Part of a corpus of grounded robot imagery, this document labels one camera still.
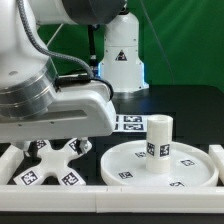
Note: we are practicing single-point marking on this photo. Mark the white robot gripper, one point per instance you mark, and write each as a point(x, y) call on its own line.
point(78, 111)

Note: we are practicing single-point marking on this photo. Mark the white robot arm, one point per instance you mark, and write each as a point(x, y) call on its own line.
point(61, 64)

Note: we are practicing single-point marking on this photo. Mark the white round table top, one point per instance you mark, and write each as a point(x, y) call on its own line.
point(180, 165)

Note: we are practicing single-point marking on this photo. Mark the white marker sheet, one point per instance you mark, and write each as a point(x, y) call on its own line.
point(131, 123)

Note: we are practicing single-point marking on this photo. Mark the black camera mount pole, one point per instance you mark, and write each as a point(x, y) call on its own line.
point(93, 58)

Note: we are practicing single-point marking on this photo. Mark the white cross-shaped table base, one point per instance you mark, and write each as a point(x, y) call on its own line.
point(53, 163)

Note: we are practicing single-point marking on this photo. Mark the white U-shaped frame fence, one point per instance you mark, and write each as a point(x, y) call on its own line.
point(102, 199)

